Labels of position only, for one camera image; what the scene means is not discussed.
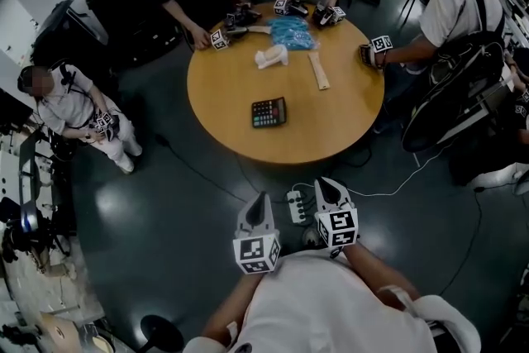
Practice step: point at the black monitor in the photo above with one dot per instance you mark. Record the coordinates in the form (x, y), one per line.
(12, 107)

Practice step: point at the light wooden spatula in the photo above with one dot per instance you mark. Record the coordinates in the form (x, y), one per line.
(258, 30)

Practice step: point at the blue plastic packet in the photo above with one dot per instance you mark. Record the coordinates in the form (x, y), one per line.
(289, 33)

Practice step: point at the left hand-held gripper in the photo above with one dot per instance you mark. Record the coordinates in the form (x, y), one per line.
(256, 250)

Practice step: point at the black calculator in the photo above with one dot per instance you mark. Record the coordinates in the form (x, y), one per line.
(268, 113)

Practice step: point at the person's white shirt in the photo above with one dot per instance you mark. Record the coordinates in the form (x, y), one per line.
(330, 314)

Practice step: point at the person's right forearm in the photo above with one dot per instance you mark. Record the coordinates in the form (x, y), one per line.
(372, 273)

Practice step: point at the white power strip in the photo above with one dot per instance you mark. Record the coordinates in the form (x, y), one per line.
(294, 206)

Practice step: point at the brown cardboard box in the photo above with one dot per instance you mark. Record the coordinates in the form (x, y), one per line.
(58, 337)

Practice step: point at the black bin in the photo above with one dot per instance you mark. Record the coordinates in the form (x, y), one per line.
(115, 0)

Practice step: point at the wooden ruler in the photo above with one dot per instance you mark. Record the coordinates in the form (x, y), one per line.
(319, 72)

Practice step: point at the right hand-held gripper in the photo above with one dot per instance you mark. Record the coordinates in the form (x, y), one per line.
(339, 225)

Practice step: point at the person's left forearm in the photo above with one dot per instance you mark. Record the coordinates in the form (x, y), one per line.
(231, 306)

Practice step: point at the black round stool base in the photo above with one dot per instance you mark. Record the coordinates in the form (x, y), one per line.
(159, 332)

